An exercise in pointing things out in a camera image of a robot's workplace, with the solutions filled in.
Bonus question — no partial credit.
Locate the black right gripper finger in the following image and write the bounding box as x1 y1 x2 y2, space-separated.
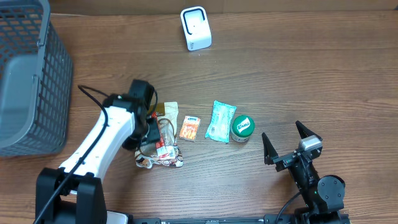
262 133 279 165
295 121 322 141

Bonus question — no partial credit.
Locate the red snack stick packet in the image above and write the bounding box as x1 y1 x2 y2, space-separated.
152 113 175 160

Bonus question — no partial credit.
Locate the beige brown snack bag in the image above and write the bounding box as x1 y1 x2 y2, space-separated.
135 101 183 169

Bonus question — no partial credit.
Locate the green lid Knorr jar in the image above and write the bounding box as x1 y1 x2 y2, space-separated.
231 115 255 142

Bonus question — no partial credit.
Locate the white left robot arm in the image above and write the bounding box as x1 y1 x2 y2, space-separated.
34 91 160 224

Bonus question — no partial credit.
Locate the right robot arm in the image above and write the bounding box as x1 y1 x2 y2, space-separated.
262 121 351 224

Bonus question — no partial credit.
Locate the white barcode scanner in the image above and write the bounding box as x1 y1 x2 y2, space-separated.
180 6 212 51

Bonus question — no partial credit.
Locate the orange tissue packet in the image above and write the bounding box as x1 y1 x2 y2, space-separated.
179 116 201 142

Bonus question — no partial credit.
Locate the teal wet wipes pack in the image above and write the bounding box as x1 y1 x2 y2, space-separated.
205 100 237 144

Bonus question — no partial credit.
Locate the grey mesh plastic basket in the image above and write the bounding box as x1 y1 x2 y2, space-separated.
1 0 73 157

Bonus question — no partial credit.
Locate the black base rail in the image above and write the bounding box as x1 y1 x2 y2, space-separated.
127 214 351 224

